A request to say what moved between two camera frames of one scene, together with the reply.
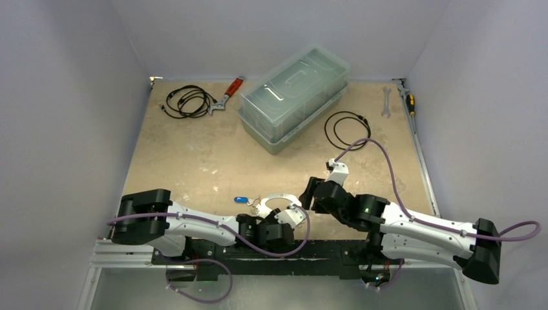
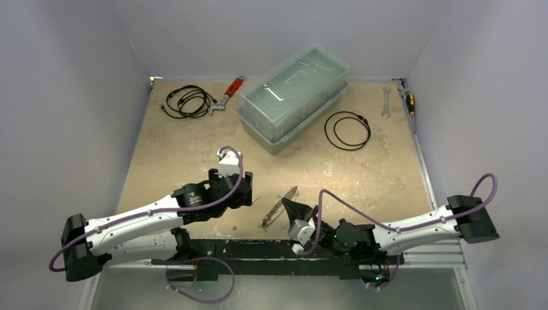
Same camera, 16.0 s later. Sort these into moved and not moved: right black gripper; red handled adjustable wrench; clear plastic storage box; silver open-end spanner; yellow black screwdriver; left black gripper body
Moved: right black gripper; left black gripper body
Not moved: clear plastic storage box; yellow black screwdriver; silver open-end spanner; red handled adjustable wrench
